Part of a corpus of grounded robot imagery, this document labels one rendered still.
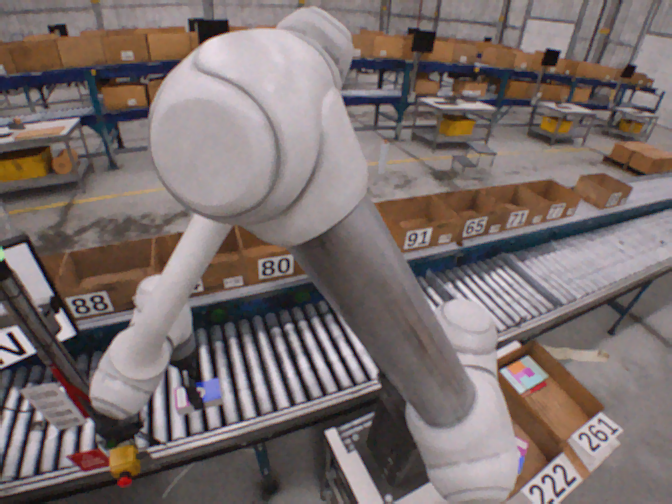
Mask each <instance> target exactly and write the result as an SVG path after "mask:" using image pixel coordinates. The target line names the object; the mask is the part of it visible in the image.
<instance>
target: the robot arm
mask: <svg viewBox="0 0 672 504"><path fill-rule="evenodd" d="M352 55H353V43H352V39H351V34H350V33H349V31H348V30H347V29H346V28H345V27H344V26H343V25H342V24H340V23H339V22H338V21H337V20H336V19H334V18H333V17H332V16H330V15H329V14H327V13H326V12H324V11H323V10H321V9H319V8H317V7H310V8H301V9H299V10H297V11H295V12H293V13H292V14H290V15H289V16H287V17H286V18H285V19H283V20H282V21H281V22H280V23H279V24H278V25H277V27H276V28H275V29H260V28H258V29H248V30H241V31H235V32H231V33H227V34H224V35H221V36H218V37H215V38H213V39H210V40H208V41H206V42H205V43H203V44H202V45H200V46H199V47H198V48H197V49H195V50H194V51H193V52H192V53H191V54H190V55H189V56H188V57H186V59H185V60H183V61H182V62H181V63H180V64H179V65H178V66H177V67H176V68H175V69H174V70H172V72H171V73H170V74H169V75H168V76H167V77H166V79H165V80H164V82H163V83H162V85H161V86H160V88H159V90H158V92H157V94H156V96H155V98H154V101H153V103H152V106H151V109H150V113H149V117H148V123H147V145H148V151H149V155H150V159H151V162H152V164H153V167H154V169H155V172H156V174H157V176H158V177H159V179H160V181H161V182H162V184H163V185H164V187H165V188H166V189H167V191H168V192H169V193H170V194H171V195H172V196H173V197H174V199H176V200H177V201H178V202H179V203H180V204H181V205H182V206H184V207H185V208H186V209H188V210H189V211H191V212H193V213H195V215H194V217H193V219H192V220H191V222H190V224H189V226H188V227H187V229H186V231H185V233H184V235H183V236H182V238H181V240H180V242H179V244H178V245H177V247H176V249H175V251H174V253H173V254H172V256H171V258H170V260H169V262H168V264H167V265H166V267H165V269H164V271H163V273H162V275H154V276H151V277H148V278H146V279H144V280H143V281H142V282H141V283H140V284H139V285H138V289H137V293H136V301H135V302H136V308H135V311H134V315H133V318H132V321H131V323H130V325H129V327H128V329H127V330H125V331H123V332H121V333H120V334H119V335H118V336H117V337H116V338H115V339H114V341H113V342H112V344H111V346H110V347H109V349H108V350H107V351H106V353H105V354H104V356H103V358H102V359H101V361H100V363H99V368H98V370H97V371H96V373H95V375H94V377H93V380H92V384H91V388H90V400H91V402H92V406H93V407H94V408H95V409H96V410H97V411H99V412H101V413H102V414H104V415H107V416H109V417H112V418H115V419H125V418H128V417H132V416H133V415H135V414H136V413H137V412H139V411H140V410H141V409H142V408H143V407H144V406H145V404H146V403H147V402H148V401H149V399H150V397H151V396H152V394H153V392H154V391H155V390H156V389H157V387H158V386H159V384H160V382H161V380H162V378H163V376H164V374H165V372H166V370H167V368H168V365H170V366H172V367H173V368H177V370H178V373H179V374H180V376H181V379H182V382H181V385H182V387H183V388H184V390H185V393H186V395H187V401H188V402H189V403H190V405H191V406H193V408H194V410H195V411H198V410H202V409H205V404H204V402H203V399H202V397H201V394H200V393H198V390H197V386H196V383H200V382H201V379H200V377H199V374H198V371H195V370H199V368H198V366H195V365H194V364H195V359H196V357H197V350H196V342H195V335H194V331H193V327H192V315H191V310H190V306H189V303H188V298H189V297H190V295H191V293H192V292H193V290H194V288H195V287H196V285H197V283H198V282H199V280H200V278H201V277H202V275H203V273H204V272H205V270H206V268H207V267H208V265H209V263H210V262H211V260H212V259H213V257H214V255H215V254H216V252H217V250H218V249H219V247H220V246H221V244H222V242H223V241H224V239H225V237H226V236H227V234H228V233H229V231H230V229H231V228H232V226H233V225H239V226H241V227H243V228H245V229H246V230H248V231H249V232H251V233H253V234H254V235H255V236H256V237H258V238H259V239H261V240H262V241H265V242H267V243H270V244H272V245H275V246H278V247H286V248H287V250H288V251H289V252H290V253H291V255H292V256H293V257H294V259H295V260H296V261H297V263H298V264H299V265H300V266H301V268H302V269H303V270H304V272H305V273H306V274H307V276H308V277H309V278H310V279H311V281H312V282H313V283H314V285H315V286H316V287H317V288H318V290H319V291H320V292H321V294H322V295H323V296H324V297H325V299H326V300H327V301H328V303H329V304H330V305H331V306H332V308H333V309H334V310H335V311H336V313H337V314H338V315H339V317H340V318H341V319H342V320H343V322H344V323H345V324H346V325H347V327H348V328H349V329H350V331H351V332H352V333H353V334H354V336H355V337H356V338H357V339H358V341H359V342H360V343H361V345H362V346H363V347H364V348H365V350H366V351H367V352H368V353H369V355H370V356H371V357H372V358H373V360H374V361H375V362H376V363H377V365H378V366H379V367H380V368H381V370H382V371H383V372H384V373H385V375H386V376H387V377H386V378H387V380H388V382H390V383H391V384H393V385H394V386H395V387H396V389H397V390H398V391H399V392H400V394H401V395H402V396H403V397H404V399H405V400H406V401H407V405H406V421H407V425H408V427H409V430H410V431H411V434H412V436H413V438H414V440H415V442H416V444H417V447H418V449H419V451H420V454H421V456H422V459H423V461H424V463H425V464H426V469H427V474H428V477H429V479H430V481H431V483H432V484H433V486H434V488H435V489H436V490H437V492H438V493H439V494H440V496H441V497H442V498H443V499H444V500H447V501H448V502H449V503H450V504H500V503H502V502H504V501H505V500H506V499H507V497H508V496H509V494H510V493H511V492H512V491H513V489H514V486H515V482H516V478H517V474H518V467H519V456H518V450H517V444H516V439H515V435H514V431H513V427H512V423H511V419H510V416H509V412H508V409H507V406H506V403H505V400H504V397H503V394H502V392H501V390H500V387H499V384H498V380H497V352H496V349H495V347H496V345H497V342H498V336H497V330H496V326H495V323H494V320H493V318H492V316H491V315H490V314H489V313H488V312H487V310H486V309H485V308H484V307H483V306H481V305H480V304H478V303H476V302H474V301H471V300H467V299H455V300H452V301H447V302H444V303H443V304H441V305H440V306H438V307H437V308H436V309H435V310H434V311H433V309H432V307H431V305H430V303H429V302H428V300H427V298H426V296H425V294H424V292H423V291H422V289H421V287H420V285H419V283H418V282H417V280H416V278H415V276H414V274H413V273H412V271H411V269H410V267H409V265H408V264H407V262H406V260H405V258H404V256H403V255H402V253H401V251H400V249H399V247H398V246H397V244H396V242H395V240H394V239H393V237H392V235H391V233H390V231H389V230H388V228H387V226H386V224H385V223H384V221H383V219H382V217H381V216H380V214H379V212H378V210H377V209H376V207H375V205H374V203H373V202H372V200H371V198H370V196H369V195H368V193H367V187H368V166H367V162H366V159H365V157H364V154H363V152H362V150H361V147H360V145H359V142H358V140H357V137H356V135H355V132H354V130H353V127H352V125H351V122H350V119H349V116H348V114H347V111H346V108H345V106H344V103H343V100H342V97H341V94H340V91H341V88H342V85H343V83H344V81H345V80H346V77H347V75H348V72H349V68H350V64H351V60H352Z"/></svg>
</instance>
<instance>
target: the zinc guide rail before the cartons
mask: <svg viewBox="0 0 672 504"><path fill-rule="evenodd" d="M671 198H672V194H670V195H666V196H661V197H657V198H652V199H648V200H643V201H639V202H635V203H630V204H626V205H621V206H617V207H612V208H608V209H603V210H599V211H594V212H590V213H585V214H581V215H577V216H572V217H568V218H563V219H559V220H554V221H550V222H545V223H541V224H536V225H532V226H527V227H523V228H518V229H513V230H509V231H504V232H500V233H495V234H491V235H486V236H482V237H477V238H473V239H468V240H463V241H462V242H463V244H464V245H463V247H459V246H457V245H456V244H455V243H456V242H454V243H450V244H445V245H441V246H436V247H431V248H427V249H422V250H418V251H413V252H408V253H404V254H402V255H403V256H404V258H405V260H406V261H408V260H412V259H416V258H421V257H425V256H430V255H434V254H438V253H443V252H447V251H451V250H456V249H460V248H464V247H469V246H473V245H477V244H482V243H486V242H490V241H494V240H499V239H503V238H507V237H512V236H516V235H520V234H524V233H529V232H533V231H537V230H541V229H546V228H550V227H554V226H558V225H562V224H567V223H571V222H575V221H579V220H583V219H588V218H592V217H596V216H600V215H604V214H609V213H613V212H617V211H621V210H625V209H629V208H634V207H638V206H642V205H646V204H650V203H654V202H659V201H663V200H667V199H671ZM309 282H312V281H311V279H310V278H309V277H308V276H307V274H305V275H301V276H296V277H291V278H286V279H282V280H277V281H272V282H267V283H262V284H258V285H253V286H248V287H243V288H238V289H234V290H229V291H224V292H219V293H214V294H209V295H205V296H200V297H195V298H190V299H188V303H189V306H190V308H193V307H197V306H202V305H207V304H212V303H216V302H221V301H226V300H230V299H235V298H240V297H244V296H249V295H254V294H258V293H263V292H268V291H272V290H277V289H282V288H286V287H291V286H295V285H300V284H305V283H309ZM134 311H135V310H131V311H126V312H121V313H116V314H111V315H107V316H102V317H97V318H92V319H87V320H82V321H77V322H76V324H77V325H78V327H79V329H80V331H82V330H87V329H92V328H96V327H101V326H106V325H111V324H116V323H121V322H126V321H130V320H132V318H133V315H134Z"/></svg>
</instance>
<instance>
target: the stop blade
mask: <svg viewBox="0 0 672 504"><path fill-rule="evenodd" d="M425 280H426V281H427V283H428V284H429V285H430V286H431V287H432V288H433V289H434V290H435V292H436V293H437V294H438V295H439V296H440V297H441V298H442V300H443V301H444V302H447V301H452V300H455V299H457V298H456V297H455V296H454V295H453V294H452V293H451V292H450V291H449V290H448V289H447V287H446V286H445V285H444V284H443V283H442V282H441V281H440V280H439V279H438V278H437V277H436V276H435V275H434V273H433V272H432V271H431V270H430V269H429V268H428V270H427V273H426V277H425Z"/></svg>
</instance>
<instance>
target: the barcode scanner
mask: <svg viewBox="0 0 672 504"><path fill-rule="evenodd" d="M144 427H145V410H144V409H143V408H142V409H141V410H140V411H139V412H137V413H136V414H135V415H133V416H132V417H128V418H125V419H115V418H112V417H109V416H107V415H104V414H102V413H101V414H100V415H99V417H98V423H97V434H98V435H99V436H100V437H101V438H102V439H105V440H109V439H112V438H115V442H114V443H115V445H119V444H121V443H123V442H126V441H128V440H130V439H132V435H131V434H132V432H133V431H136V430H137V429H143V428H144Z"/></svg>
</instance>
